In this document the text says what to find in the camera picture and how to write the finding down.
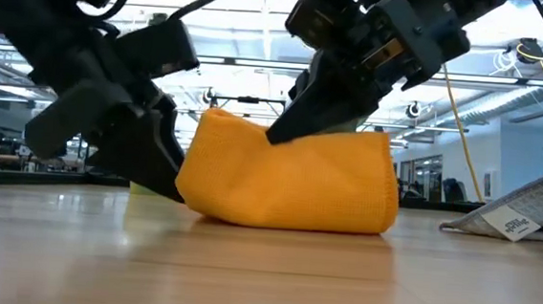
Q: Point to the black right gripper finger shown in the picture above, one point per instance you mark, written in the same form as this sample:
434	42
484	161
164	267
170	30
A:
322	107

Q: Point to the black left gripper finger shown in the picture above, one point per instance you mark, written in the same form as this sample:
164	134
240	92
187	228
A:
142	157

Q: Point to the yellow translucent plastic bin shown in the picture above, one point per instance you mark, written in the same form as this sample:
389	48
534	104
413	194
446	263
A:
139	189

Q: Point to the orange microfiber towel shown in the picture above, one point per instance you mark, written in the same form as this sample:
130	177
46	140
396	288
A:
298	182

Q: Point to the grey microfiber towel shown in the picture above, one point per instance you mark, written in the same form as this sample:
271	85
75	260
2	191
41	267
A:
531	204

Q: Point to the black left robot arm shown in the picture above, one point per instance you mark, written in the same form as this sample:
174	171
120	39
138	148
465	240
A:
36	25

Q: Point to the black background rig frame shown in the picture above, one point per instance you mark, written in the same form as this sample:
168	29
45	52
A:
248	99

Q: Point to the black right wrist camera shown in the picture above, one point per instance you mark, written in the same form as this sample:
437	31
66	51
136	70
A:
319	16

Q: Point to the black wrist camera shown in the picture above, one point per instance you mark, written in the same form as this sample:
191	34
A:
159	50
319	16

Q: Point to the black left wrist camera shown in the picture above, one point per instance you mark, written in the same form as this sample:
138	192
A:
159	50

